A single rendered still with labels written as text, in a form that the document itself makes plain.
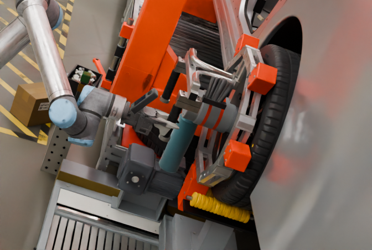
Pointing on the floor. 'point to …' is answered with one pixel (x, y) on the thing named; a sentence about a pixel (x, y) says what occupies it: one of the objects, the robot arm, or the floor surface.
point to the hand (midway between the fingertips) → (176, 122)
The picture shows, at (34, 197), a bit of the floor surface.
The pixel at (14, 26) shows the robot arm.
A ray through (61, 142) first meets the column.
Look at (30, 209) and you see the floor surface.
